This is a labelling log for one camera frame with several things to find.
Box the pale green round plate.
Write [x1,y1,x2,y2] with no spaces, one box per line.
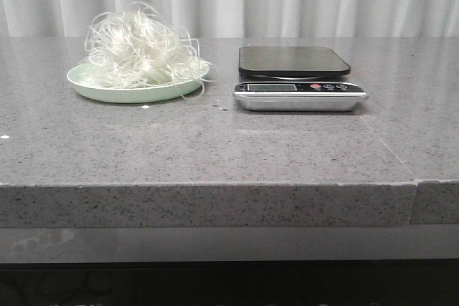
[67,64,209,104]

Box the white vermicelli noodle bundle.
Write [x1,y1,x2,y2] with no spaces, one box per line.
[82,1,214,90]

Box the black silver kitchen scale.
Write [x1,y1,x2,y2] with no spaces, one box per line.
[233,46,368,112]

